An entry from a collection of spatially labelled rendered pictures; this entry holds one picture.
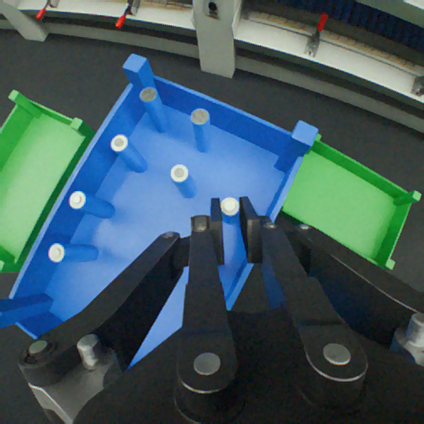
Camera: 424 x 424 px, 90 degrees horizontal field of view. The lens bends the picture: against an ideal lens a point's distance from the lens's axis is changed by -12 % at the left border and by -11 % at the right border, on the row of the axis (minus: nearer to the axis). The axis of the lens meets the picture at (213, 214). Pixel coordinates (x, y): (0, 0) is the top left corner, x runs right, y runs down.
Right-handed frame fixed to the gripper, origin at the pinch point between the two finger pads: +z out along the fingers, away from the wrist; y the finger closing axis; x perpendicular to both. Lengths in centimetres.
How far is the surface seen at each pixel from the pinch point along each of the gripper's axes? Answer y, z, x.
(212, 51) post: -1, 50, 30
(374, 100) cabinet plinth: 43, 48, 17
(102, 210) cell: -13.4, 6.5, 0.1
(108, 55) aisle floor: -34, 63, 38
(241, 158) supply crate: 1.9, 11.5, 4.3
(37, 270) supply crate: -20.9, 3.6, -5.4
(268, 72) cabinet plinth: 15, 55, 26
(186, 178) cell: -3.7, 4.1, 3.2
